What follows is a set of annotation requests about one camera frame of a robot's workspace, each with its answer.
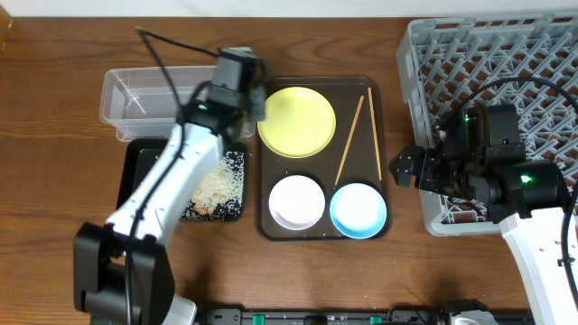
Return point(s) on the grey dishwasher rack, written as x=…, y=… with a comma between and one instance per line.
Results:
x=442, y=61

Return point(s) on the pink bowl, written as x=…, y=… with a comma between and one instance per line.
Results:
x=296, y=202

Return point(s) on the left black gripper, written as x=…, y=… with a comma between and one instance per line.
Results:
x=256, y=102

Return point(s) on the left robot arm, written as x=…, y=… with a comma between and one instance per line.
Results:
x=121, y=269

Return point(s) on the blue bowl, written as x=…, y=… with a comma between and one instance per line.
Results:
x=358, y=211

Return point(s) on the wooden chopstick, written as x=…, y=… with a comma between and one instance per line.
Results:
x=374, y=132
x=349, y=139

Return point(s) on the dark brown serving tray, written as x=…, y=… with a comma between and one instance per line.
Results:
x=343, y=92

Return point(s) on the clear plastic bin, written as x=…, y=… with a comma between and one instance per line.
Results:
x=139, y=103

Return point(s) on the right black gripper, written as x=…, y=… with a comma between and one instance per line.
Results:
x=422, y=167

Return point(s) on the black waste tray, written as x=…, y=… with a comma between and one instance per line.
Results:
x=141, y=154

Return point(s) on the food scraps pile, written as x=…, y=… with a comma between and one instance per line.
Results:
x=221, y=193

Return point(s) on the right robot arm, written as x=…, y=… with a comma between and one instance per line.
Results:
x=483, y=158

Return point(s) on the yellow plate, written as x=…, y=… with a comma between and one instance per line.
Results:
x=299, y=122

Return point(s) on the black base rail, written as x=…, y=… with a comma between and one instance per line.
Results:
x=403, y=316

